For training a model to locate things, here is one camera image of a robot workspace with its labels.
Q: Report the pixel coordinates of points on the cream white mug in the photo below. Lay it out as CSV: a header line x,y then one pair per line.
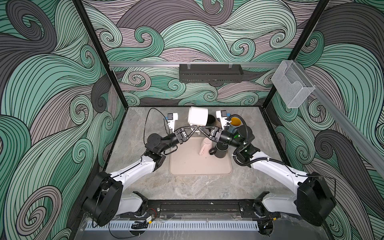
x,y
198,116

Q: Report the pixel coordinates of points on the black corner frame post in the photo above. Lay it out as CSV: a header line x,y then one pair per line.
x,y
309,27
95,41

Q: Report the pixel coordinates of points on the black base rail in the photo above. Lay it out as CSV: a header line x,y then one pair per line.
x,y
165,209

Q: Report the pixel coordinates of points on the black corner frame post left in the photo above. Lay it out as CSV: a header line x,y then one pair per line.
x,y
95,41

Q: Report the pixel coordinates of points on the aluminium wall rail right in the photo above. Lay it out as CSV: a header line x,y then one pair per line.
x,y
357,109

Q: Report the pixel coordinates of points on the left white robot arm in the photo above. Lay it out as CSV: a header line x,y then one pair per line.
x,y
103,200

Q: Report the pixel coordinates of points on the blue butterfly mug yellow inside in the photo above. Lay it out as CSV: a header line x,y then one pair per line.
x,y
234,124

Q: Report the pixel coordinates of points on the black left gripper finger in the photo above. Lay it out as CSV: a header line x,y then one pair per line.
x,y
189,129
188,135

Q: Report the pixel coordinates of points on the light pink mug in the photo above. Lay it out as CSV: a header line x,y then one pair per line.
x,y
206,146

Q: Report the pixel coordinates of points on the black mug white base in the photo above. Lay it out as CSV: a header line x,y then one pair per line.
x,y
211,121

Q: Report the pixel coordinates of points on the aluminium wall rail back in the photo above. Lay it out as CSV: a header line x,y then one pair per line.
x,y
166,64

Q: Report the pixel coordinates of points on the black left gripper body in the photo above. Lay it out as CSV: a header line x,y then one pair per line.
x,y
178,137

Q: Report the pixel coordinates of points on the beige silicone drying mat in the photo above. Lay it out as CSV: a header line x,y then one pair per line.
x,y
186,161

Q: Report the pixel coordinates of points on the black corner frame post right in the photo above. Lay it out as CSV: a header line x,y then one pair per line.
x,y
309,27

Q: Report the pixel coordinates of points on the white slotted cable duct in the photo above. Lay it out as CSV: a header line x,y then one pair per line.
x,y
180,226

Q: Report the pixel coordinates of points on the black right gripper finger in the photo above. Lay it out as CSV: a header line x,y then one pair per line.
x,y
208,129
208,133

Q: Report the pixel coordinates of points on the aluminium wall rail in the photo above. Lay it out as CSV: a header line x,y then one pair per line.
x,y
166,64
357,109

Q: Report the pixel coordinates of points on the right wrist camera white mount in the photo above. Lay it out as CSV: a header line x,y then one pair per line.
x,y
222,116

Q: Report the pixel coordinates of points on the clear plastic wall bin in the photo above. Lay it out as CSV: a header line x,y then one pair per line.
x,y
292,83

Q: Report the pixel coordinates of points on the black wall tray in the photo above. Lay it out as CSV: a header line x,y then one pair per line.
x,y
211,73

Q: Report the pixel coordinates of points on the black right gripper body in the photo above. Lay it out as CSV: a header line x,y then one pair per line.
x,y
225,137

